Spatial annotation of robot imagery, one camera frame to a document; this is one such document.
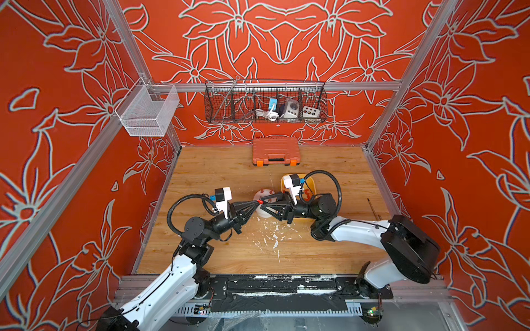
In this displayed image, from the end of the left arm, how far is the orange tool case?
47cm

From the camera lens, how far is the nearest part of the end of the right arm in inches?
24.0

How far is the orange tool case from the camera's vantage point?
1.09 m

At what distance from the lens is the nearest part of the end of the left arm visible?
59 centimetres

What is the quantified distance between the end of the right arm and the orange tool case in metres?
0.45

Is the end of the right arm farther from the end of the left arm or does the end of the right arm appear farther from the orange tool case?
the orange tool case
